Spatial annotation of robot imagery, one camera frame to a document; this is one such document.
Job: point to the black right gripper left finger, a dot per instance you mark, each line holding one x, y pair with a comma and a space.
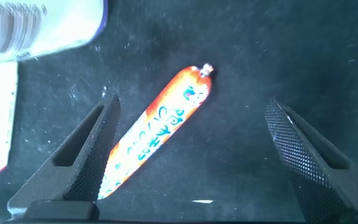
85, 161

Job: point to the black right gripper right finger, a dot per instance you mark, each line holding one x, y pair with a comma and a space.
315, 174

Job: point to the orange sausage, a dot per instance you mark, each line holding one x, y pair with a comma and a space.
166, 118

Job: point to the white marker pen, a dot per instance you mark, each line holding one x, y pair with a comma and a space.
2, 118

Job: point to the purple trash bag roll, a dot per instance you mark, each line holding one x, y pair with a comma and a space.
57, 25

